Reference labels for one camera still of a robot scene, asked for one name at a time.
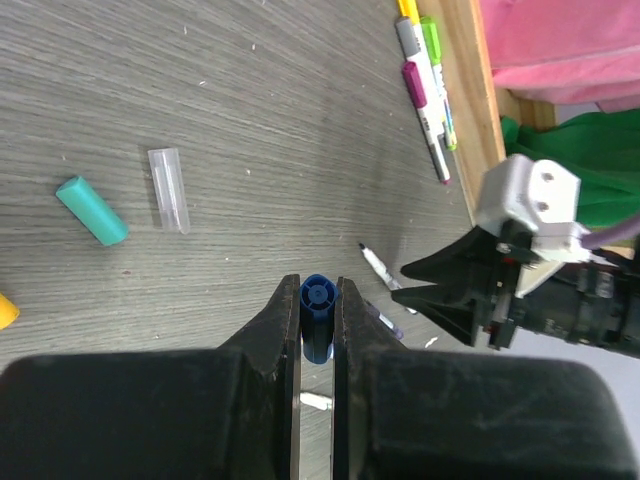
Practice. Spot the pink t-shirt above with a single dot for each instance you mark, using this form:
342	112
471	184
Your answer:
565	52

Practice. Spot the wooden clothes rack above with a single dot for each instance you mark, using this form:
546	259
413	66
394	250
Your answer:
477	104

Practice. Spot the green tank top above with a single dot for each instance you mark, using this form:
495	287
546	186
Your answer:
601	149

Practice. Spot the teal marker pen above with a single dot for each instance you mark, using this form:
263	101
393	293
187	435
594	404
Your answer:
316	401

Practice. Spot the yellow pen cap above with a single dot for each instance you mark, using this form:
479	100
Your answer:
9	312

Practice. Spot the magenta marker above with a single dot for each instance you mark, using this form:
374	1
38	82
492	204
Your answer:
416	92

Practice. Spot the grey marker pen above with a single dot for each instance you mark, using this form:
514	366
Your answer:
414	50

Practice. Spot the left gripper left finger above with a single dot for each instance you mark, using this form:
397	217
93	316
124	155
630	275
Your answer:
232	412

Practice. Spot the teal pen cap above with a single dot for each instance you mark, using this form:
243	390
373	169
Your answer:
92	211

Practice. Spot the purple marker pen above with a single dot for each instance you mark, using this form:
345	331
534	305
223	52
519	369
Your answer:
398	333

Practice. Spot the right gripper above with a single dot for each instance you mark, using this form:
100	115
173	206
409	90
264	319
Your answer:
594	304

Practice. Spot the clear pen cap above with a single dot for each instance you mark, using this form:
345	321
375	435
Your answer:
169	189

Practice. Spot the blue pen cap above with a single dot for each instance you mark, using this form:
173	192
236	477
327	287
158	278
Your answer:
318	297

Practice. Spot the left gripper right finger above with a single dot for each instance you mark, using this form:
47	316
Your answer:
400	413

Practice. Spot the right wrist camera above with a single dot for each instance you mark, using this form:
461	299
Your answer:
542	196

